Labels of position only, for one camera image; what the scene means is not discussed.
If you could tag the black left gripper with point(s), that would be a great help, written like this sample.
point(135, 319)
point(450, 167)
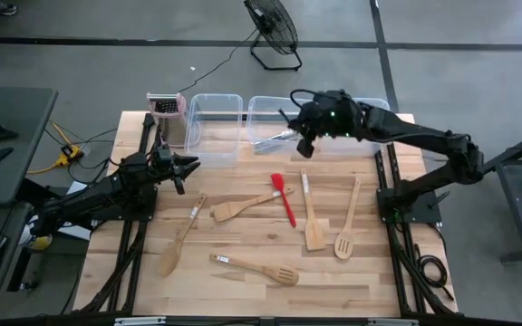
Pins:
point(163, 165)

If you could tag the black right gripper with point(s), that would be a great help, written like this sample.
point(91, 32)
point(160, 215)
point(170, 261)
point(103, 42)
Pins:
point(313, 122)

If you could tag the red silicone spatula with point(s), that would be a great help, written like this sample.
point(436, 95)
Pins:
point(278, 181)

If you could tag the wooden slant-edged spatula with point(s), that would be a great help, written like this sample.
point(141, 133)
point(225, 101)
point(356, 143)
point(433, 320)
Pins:
point(227, 210)

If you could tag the wooden solid spoon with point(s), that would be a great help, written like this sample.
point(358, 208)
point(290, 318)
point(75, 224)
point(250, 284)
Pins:
point(169, 261)

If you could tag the wooden slotted turner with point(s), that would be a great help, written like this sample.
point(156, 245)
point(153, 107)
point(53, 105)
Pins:
point(343, 246)

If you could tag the wooden slotted spoon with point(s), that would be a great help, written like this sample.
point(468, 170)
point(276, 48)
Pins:
point(283, 274)

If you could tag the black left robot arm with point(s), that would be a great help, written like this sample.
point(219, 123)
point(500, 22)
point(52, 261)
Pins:
point(98, 197)

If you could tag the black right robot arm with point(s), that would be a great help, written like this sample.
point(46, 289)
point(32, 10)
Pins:
point(424, 136)

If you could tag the clear plastic bin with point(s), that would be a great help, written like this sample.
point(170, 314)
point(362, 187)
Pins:
point(213, 149)
point(356, 147)
point(265, 117)

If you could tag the metal box grater pink top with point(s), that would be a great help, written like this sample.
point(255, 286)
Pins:
point(175, 131)

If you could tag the yellow power strip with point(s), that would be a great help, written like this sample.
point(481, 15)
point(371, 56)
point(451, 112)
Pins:
point(68, 156)

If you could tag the black floor fan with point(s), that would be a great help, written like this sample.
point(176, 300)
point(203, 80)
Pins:
point(272, 22)

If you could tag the white paper sheet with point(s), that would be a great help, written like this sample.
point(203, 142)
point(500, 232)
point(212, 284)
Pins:
point(77, 232)

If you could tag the white and yellow can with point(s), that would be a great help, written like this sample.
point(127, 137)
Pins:
point(39, 243)

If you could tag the grey side table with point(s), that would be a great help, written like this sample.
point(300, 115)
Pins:
point(12, 113)

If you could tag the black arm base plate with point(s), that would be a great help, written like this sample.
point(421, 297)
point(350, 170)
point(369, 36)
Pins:
point(145, 216)
point(424, 215)

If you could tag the black frame rails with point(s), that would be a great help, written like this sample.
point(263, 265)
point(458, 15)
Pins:
point(129, 253)
point(406, 271)

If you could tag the black front frame bar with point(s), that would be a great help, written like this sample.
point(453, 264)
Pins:
point(261, 322)

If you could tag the black metal table frame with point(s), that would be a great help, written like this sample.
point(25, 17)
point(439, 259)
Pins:
point(517, 204)

